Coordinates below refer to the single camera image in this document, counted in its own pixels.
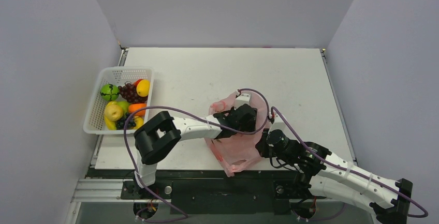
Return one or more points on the yellow fake pear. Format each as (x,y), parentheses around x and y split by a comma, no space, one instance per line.
(113,111)

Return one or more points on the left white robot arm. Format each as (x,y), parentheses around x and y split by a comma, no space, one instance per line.
(155,139)

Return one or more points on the orange fake fruit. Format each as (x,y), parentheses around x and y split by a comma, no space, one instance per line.
(138,109)

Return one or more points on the green fake fruit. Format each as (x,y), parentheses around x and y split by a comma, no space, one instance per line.
(109,92)

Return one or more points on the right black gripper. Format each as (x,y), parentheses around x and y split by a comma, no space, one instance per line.
(262,146)

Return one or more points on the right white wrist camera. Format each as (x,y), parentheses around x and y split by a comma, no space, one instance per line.
(277,123)

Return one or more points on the red fake strawberry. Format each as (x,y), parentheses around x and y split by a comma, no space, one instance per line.
(137,82)

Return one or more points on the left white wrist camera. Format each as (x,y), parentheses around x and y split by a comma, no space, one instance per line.
(242,99)

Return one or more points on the dark purple grapes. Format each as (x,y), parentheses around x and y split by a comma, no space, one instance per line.
(121,122)

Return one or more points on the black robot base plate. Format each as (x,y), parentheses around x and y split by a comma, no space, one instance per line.
(212,192)

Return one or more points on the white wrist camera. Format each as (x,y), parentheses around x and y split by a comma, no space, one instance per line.
(277,123)
(242,99)

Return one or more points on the pink plastic bag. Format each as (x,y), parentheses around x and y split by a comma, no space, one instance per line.
(238,153)

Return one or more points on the white plastic basket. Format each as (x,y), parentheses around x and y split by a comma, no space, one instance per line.
(94,122)

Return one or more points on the purple fake grapes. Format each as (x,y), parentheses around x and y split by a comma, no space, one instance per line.
(129,93)

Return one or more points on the yellow fake fruit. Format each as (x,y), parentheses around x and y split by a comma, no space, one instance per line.
(143,88)

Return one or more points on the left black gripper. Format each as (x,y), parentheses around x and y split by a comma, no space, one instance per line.
(249,127)

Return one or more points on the yellow fake banana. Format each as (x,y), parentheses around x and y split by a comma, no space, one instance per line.
(111,125)

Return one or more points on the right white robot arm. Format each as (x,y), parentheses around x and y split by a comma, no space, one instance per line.
(322,173)

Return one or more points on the green fake pear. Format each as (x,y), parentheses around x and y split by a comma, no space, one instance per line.
(124,105)

